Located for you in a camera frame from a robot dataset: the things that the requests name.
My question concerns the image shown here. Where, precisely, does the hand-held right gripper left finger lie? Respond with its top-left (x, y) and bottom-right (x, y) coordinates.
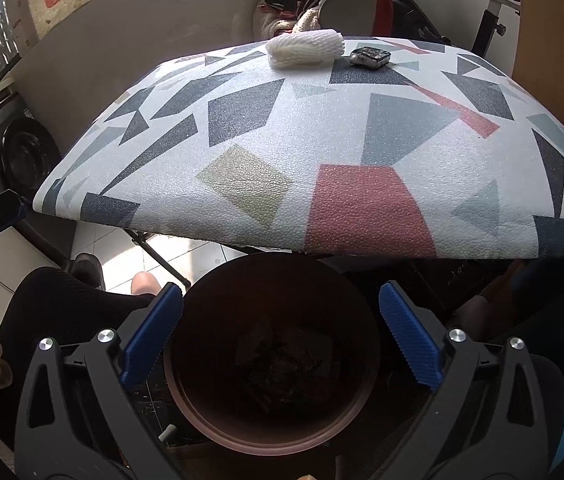
top-left (13, 282), bottom-right (187, 480)

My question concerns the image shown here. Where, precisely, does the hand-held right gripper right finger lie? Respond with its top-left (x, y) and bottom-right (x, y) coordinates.
top-left (372, 281), bottom-right (564, 480)

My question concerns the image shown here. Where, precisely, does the brown round trash bin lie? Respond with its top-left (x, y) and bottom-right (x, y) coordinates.
top-left (164, 252), bottom-right (381, 457)

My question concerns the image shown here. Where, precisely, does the grey washing machine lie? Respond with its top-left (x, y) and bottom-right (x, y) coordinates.
top-left (0, 91), bottom-right (62, 196)

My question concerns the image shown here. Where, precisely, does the black shoe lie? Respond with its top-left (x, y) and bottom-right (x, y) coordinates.
top-left (64, 254), bottom-right (107, 291)

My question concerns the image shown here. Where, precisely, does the dark green snack wrapper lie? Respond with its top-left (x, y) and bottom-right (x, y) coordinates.
top-left (348, 46), bottom-right (391, 68)

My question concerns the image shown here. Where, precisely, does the white foam fruit net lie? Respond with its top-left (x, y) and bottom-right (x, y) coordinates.
top-left (265, 27), bottom-right (345, 70)

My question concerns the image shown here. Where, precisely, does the beige chair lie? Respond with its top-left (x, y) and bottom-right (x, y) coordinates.
top-left (254, 0), bottom-right (395, 41)

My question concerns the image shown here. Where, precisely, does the white red fleece garment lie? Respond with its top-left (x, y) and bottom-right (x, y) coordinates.
top-left (257, 0), bottom-right (393, 36)

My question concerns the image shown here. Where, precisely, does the black exercise bike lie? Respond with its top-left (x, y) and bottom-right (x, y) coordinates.
top-left (392, 0), bottom-right (523, 58)

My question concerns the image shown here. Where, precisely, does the black metal table frame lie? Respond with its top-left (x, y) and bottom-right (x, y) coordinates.
top-left (22, 210), bottom-right (353, 291)

